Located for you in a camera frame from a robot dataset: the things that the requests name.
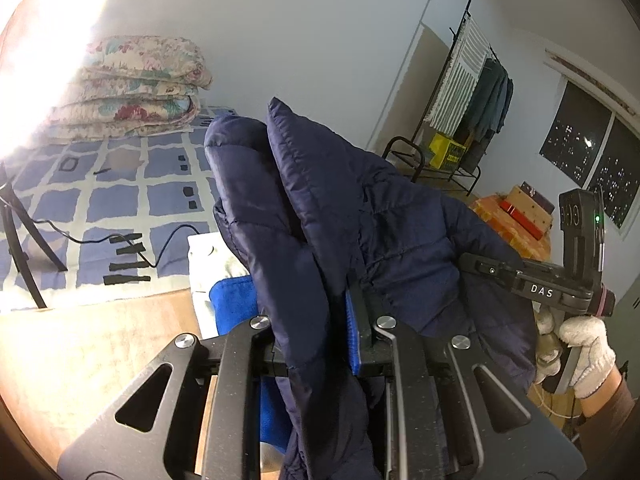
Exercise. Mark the grey hanging jacket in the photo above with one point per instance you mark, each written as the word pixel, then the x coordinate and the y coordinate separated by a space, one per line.
pixel 487 100

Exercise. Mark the blue checked bed sheet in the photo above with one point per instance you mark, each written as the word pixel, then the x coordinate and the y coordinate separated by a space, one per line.
pixel 115 200

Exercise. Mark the person's right hand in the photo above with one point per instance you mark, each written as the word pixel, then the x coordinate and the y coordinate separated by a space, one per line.
pixel 592 345

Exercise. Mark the dark hanging garment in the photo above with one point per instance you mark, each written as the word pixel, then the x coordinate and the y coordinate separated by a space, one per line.
pixel 509 100

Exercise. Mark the striped white towel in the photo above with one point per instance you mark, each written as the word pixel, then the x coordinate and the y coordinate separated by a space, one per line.
pixel 460 80

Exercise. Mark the red box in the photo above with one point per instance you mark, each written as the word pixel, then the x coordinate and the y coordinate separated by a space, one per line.
pixel 520 217

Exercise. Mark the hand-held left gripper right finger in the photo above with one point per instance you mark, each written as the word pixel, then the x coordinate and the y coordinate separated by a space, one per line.
pixel 352 330

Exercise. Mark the orange patterned cloth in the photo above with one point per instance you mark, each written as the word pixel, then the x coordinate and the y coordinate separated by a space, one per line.
pixel 500 225

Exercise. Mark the tan blanket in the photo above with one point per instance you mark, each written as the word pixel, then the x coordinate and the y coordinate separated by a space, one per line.
pixel 100 350

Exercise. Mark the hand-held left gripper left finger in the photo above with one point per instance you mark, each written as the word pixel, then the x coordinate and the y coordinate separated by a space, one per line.
pixel 250 340

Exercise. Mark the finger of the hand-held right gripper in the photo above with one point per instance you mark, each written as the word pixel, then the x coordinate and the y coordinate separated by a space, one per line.
pixel 487 266

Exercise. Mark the teal floral folded quilt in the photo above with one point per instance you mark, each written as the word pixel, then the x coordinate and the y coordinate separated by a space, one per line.
pixel 125 117

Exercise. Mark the black tripod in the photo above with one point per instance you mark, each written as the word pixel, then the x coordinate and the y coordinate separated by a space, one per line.
pixel 20 255

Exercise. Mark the cardboard box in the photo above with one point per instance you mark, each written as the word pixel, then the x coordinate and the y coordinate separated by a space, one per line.
pixel 537 212

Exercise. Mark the navy puffer jacket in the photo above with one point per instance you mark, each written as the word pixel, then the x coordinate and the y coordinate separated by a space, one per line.
pixel 350 200

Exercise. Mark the window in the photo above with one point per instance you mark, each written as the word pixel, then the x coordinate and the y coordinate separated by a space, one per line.
pixel 575 135

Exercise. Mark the blue and white jacket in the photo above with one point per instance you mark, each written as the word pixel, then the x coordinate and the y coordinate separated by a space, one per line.
pixel 235 305

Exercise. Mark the black clothes rack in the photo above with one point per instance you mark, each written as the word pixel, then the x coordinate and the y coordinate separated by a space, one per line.
pixel 468 7

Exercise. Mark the person's right forearm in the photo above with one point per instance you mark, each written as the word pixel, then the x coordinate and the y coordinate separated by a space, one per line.
pixel 610 400

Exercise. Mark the yellow box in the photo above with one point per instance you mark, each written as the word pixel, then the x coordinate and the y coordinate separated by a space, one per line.
pixel 445 152

